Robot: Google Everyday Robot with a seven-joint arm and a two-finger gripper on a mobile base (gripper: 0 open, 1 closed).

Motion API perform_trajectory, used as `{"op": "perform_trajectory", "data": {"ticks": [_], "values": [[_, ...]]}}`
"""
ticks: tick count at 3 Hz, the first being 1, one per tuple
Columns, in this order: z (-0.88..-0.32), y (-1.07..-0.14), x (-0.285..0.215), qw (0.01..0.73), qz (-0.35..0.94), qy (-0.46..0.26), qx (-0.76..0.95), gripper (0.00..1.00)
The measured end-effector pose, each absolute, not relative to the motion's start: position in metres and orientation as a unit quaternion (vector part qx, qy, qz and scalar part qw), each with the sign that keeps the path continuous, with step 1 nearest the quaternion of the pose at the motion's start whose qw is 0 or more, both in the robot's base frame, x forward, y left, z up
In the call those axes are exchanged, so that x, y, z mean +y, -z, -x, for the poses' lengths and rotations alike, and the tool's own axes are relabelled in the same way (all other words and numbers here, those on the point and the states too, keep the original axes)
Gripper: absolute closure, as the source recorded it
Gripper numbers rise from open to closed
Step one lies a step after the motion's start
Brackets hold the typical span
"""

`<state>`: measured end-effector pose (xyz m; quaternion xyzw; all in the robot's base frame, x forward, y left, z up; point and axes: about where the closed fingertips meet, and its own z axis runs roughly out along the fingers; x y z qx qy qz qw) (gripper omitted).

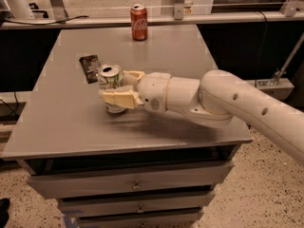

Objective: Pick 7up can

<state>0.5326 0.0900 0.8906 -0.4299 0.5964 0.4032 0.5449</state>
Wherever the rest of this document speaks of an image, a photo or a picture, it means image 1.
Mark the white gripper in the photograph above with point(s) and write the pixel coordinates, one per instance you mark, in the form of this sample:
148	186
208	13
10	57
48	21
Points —
153	90

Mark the white green 7up can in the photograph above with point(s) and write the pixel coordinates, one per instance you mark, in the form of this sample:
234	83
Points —
110	76

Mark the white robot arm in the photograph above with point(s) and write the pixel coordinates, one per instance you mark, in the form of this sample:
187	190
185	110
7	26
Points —
213	101

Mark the red cola can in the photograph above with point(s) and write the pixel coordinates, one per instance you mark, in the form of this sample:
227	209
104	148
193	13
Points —
139	25

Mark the black snack bar wrapper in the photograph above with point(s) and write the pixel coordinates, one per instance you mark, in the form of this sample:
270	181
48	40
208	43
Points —
90	65

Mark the grey drawer cabinet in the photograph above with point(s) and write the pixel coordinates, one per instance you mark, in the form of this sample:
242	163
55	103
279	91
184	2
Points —
64	127

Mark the top grey drawer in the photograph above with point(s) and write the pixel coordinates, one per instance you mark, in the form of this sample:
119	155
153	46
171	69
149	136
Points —
128	180

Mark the grey drawer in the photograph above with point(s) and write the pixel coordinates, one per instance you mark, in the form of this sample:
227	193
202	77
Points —
136	204
142	220
128	180

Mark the middle grey drawer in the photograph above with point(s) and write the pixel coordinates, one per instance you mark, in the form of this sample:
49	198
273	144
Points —
136	204

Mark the bottom grey drawer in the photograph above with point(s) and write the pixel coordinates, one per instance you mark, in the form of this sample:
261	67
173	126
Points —
142	220

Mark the metal railing bar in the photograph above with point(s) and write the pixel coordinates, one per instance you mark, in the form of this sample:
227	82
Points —
84	22

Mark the metal upright post left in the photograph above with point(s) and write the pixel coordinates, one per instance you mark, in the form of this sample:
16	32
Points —
59	10

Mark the metal upright post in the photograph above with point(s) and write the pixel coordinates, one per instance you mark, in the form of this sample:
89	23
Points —
59	10
178	9

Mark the metal upright post centre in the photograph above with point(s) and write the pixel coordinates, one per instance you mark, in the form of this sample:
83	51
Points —
178	9

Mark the metal floor bracket strut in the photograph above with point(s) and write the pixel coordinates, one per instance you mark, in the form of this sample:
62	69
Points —
278	86

